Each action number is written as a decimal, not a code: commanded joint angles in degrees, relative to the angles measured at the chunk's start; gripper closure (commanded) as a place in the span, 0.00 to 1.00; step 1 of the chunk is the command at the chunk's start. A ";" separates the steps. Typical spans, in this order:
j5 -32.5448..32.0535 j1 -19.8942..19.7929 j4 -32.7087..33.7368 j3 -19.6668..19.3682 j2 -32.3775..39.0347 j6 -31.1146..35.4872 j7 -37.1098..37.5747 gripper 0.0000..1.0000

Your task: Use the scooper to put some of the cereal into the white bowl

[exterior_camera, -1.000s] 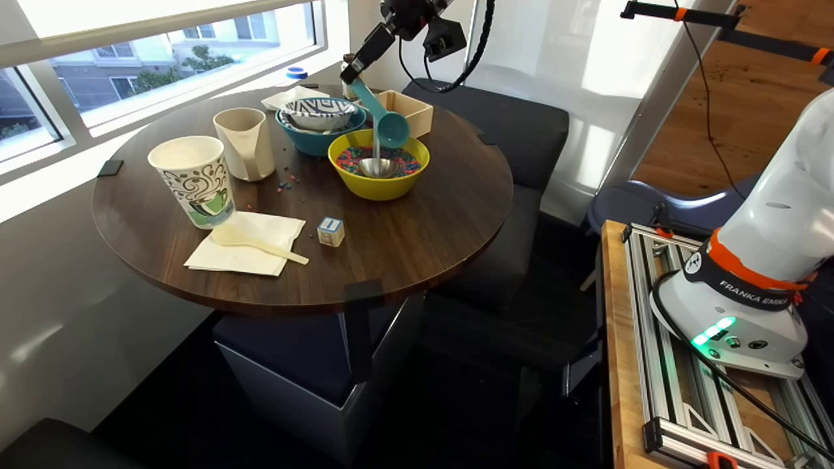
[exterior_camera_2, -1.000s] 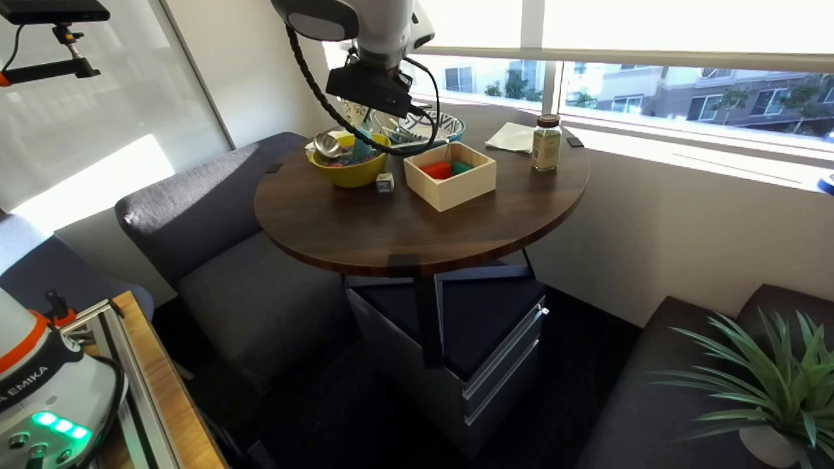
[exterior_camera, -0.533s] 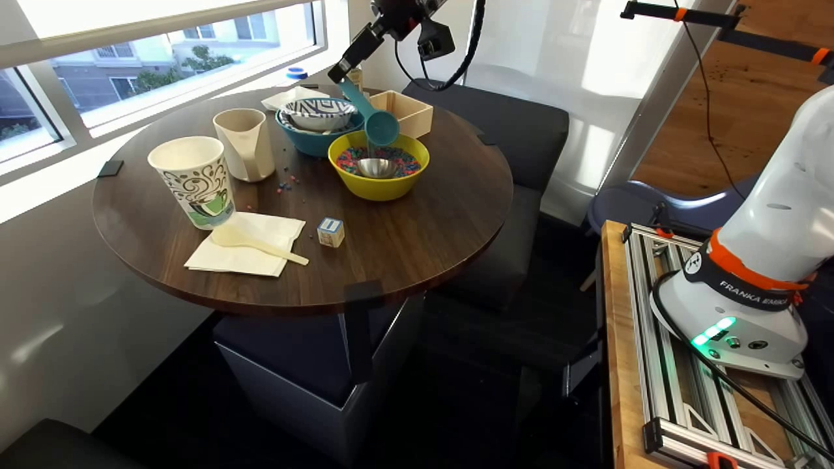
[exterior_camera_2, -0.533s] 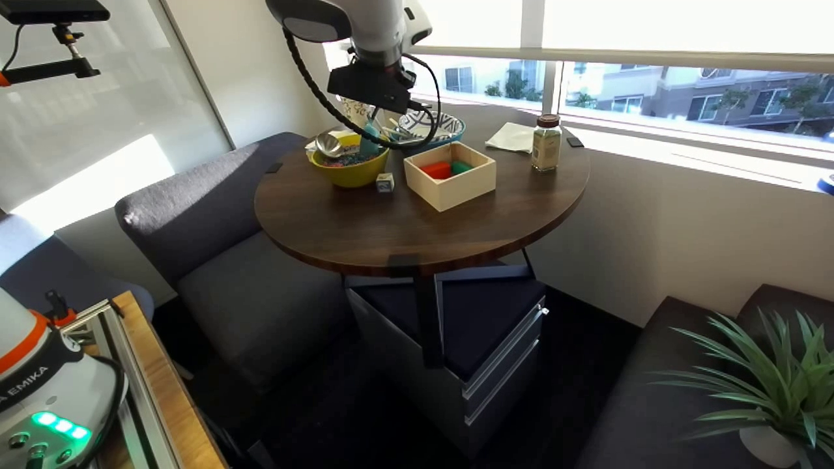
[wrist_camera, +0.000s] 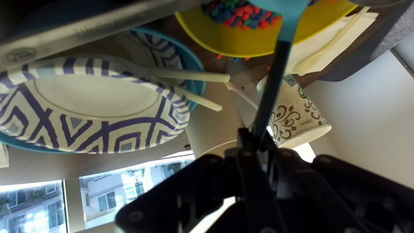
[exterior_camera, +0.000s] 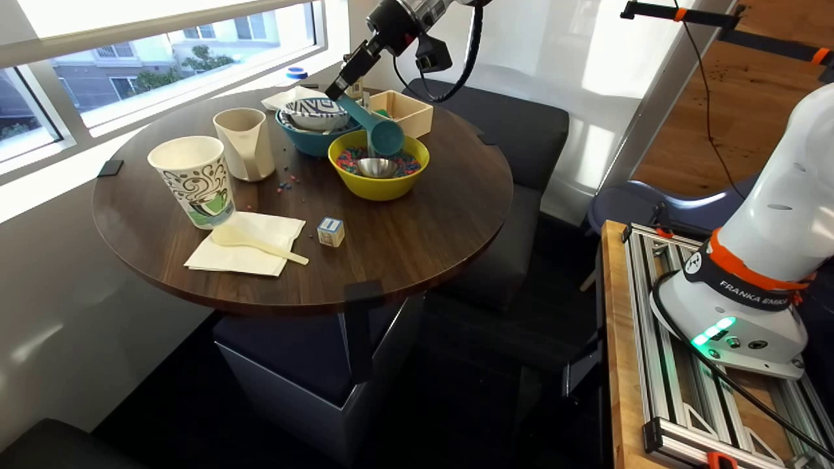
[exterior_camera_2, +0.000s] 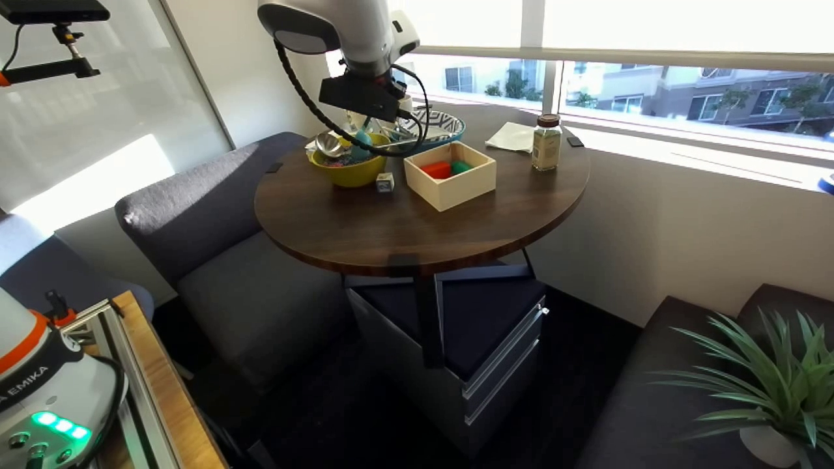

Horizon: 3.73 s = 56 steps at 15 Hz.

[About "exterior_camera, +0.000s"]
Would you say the blue patterned bowl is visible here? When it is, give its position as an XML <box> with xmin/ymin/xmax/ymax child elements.
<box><xmin>0</xmin><ymin>0</ymin><xmax>352</xmax><ymax>189</ymax></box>

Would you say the teal plastic scooper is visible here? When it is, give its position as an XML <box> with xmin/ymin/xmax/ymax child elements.
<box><xmin>333</xmin><ymin>91</ymin><xmax>408</xmax><ymax>163</ymax></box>

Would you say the blue upholstered chair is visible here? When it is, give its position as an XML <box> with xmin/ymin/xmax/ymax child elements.
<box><xmin>588</xmin><ymin>178</ymin><xmax>766</xmax><ymax>242</ymax></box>

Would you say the white roller blind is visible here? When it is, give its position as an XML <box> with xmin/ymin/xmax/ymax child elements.
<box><xmin>0</xmin><ymin>0</ymin><xmax>307</xmax><ymax>70</ymax></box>

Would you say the white paper napkin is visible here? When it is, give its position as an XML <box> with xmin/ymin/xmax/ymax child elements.
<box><xmin>182</xmin><ymin>209</ymin><xmax>307</xmax><ymax>281</ymax></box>

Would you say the light wooden robot table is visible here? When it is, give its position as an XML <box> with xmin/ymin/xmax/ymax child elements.
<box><xmin>598</xmin><ymin>217</ymin><xmax>834</xmax><ymax>469</ymax></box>

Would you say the aluminium rail frame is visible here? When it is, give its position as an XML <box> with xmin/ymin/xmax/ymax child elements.
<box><xmin>624</xmin><ymin>219</ymin><xmax>834</xmax><ymax>469</ymax></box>

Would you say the metal ladle spoon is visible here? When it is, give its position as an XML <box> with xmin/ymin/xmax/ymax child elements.
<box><xmin>356</xmin><ymin>153</ymin><xmax>397</xmax><ymax>179</ymax></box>

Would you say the round dark wooden table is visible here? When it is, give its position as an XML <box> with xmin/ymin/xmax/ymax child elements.
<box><xmin>92</xmin><ymin>83</ymin><xmax>517</xmax><ymax>387</ymax></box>

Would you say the colourful cereal pile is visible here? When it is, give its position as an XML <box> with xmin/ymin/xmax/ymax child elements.
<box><xmin>337</xmin><ymin>144</ymin><xmax>422</xmax><ymax>179</ymax></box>

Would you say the dark upholstered sofa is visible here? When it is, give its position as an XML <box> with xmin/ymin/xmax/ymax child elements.
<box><xmin>0</xmin><ymin>417</ymin><xmax>151</xmax><ymax>469</ymax></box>

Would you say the black base cable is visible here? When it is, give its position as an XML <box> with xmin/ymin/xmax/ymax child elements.
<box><xmin>651</xmin><ymin>269</ymin><xmax>834</xmax><ymax>463</ymax></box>

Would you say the thin black stand cable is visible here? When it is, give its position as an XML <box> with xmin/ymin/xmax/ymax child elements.
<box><xmin>679</xmin><ymin>18</ymin><xmax>752</xmax><ymax>203</ymax></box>

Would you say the yellow bowl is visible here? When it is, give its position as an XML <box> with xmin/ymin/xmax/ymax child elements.
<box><xmin>326</xmin><ymin>129</ymin><xmax>434</xmax><ymax>203</ymax></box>

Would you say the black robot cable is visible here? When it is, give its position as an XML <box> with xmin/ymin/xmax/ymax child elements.
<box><xmin>427</xmin><ymin>0</ymin><xmax>491</xmax><ymax>104</ymax></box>

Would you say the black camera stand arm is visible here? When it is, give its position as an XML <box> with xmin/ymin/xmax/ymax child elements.
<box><xmin>621</xmin><ymin>0</ymin><xmax>834</xmax><ymax>67</ymax></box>

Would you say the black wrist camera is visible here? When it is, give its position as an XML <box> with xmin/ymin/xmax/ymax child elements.
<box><xmin>416</xmin><ymin>35</ymin><xmax>453</xmax><ymax>75</ymax></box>

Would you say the grey upholstered armchair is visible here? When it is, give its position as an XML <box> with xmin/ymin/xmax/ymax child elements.
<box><xmin>402</xmin><ymin>75</ymin><xmax>577</xmax><ymax>320</ymax></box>

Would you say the wooden knife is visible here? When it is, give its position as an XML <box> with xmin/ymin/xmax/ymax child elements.
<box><xmin>211</xmin><ymin>229</ymin><xmax>310</xmax><ymax>269</ymax></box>

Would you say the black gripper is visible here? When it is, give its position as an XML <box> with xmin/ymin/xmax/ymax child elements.
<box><xmin>323</xmin><ymin>0</ymin><xmax>436</xmax><ymax>103</ymax></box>

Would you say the beige ceramic mug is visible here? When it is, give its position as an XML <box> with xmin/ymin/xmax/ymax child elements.
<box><xmin>211</xmin><ymin>104</ymin><xmax>280</xmax><ymax>186</ymax></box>

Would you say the patterned paper cup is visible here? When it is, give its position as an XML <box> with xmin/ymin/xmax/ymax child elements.
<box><xmin>146</xmin><ymin>134</ymin><xmax>238</xmax><ymax>233</ymax></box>

